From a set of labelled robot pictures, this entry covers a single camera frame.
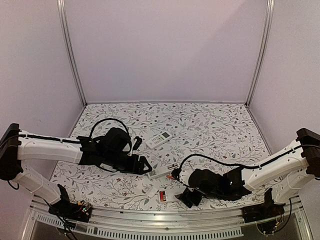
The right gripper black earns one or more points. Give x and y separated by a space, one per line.
187 199

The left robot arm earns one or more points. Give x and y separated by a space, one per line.
114 149

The long white remote control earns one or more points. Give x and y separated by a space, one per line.
162 171

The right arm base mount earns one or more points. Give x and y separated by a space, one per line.
267 209

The floral table mat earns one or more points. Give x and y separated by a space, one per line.
211 136

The white battery cover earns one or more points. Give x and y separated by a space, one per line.
151 192

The aluminium frame post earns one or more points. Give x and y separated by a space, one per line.
61 6
270 4

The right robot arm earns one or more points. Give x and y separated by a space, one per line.
298 163

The right aluminium frame post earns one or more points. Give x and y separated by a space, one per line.
270 4

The aluminium front rail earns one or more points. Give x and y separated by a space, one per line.
125 224

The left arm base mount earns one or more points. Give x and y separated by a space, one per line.
80 211

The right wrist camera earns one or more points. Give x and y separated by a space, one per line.
176 174

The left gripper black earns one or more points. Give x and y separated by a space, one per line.
133 168

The left aluminium frame post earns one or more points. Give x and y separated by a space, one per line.
61 6

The white remote with buttons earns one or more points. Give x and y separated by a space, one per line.
158 140

